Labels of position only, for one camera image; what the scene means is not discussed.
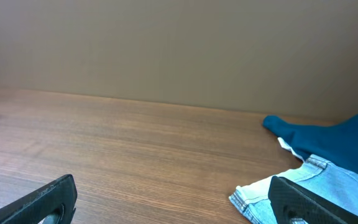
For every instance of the white garment under jeans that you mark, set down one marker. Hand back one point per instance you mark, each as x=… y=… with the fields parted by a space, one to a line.
x=284 y=145

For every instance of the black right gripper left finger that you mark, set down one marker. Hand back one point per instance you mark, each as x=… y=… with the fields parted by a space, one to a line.
x=52 y=203

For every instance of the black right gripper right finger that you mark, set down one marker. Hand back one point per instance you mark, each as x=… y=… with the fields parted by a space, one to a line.
x=292 y=203

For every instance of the dark blue shirt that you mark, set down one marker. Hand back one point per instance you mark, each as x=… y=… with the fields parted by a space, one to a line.
x=337 y=143

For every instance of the light blue denim jeans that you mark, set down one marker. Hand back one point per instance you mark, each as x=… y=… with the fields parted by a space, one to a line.
x=320 y=176

